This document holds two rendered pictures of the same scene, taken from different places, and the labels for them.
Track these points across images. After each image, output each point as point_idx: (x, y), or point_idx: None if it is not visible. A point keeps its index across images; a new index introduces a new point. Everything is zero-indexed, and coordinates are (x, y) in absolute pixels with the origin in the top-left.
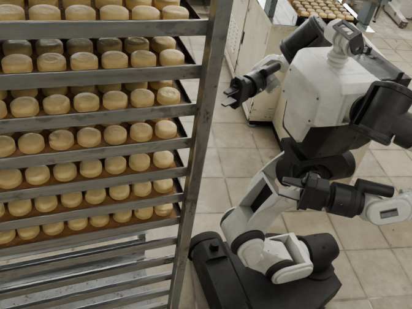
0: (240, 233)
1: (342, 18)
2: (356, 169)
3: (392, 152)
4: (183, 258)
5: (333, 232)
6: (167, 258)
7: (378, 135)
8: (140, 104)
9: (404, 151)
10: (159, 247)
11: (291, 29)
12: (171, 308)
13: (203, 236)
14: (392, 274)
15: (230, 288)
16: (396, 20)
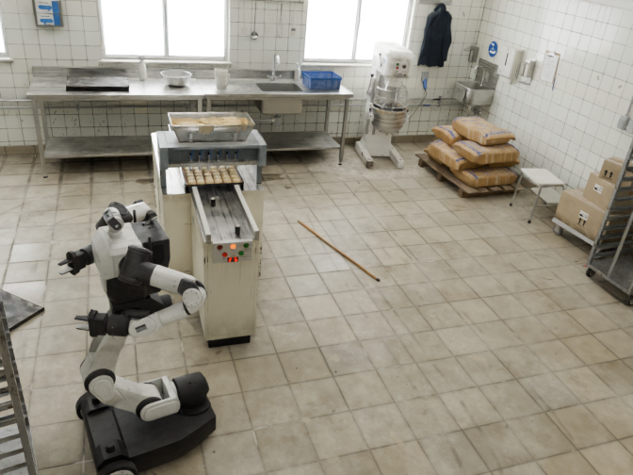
0: (89, 373)
1: (228, 182)
2: (254, 316)
3: (317, 297)
4: (11, 384)
5: (235, 378)
6: (2, 387)
7: (125, 279)
8: None
9: (331, 294)
10: (55, 415)
11: (183, 196)
12: (21, 434)
13: (89, 393)
14: (283, 406)
15: (105, 432)
16: (364, 160)
